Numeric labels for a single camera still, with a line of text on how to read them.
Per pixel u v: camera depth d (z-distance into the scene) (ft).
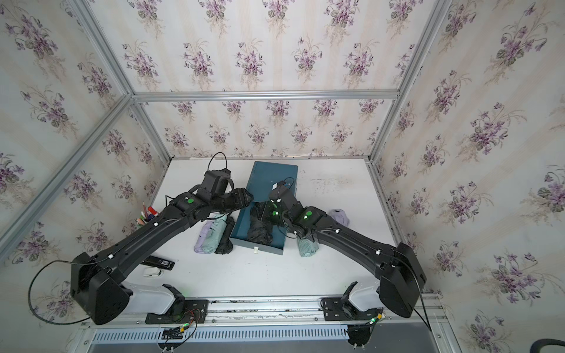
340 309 2.16
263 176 2.79
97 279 1.27
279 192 1.82
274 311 2.45
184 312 2.28
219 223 2.87
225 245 2.75
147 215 2.82
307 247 2.74
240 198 2.26
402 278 1.31
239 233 2.52
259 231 2.35
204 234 2.88
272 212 2.18
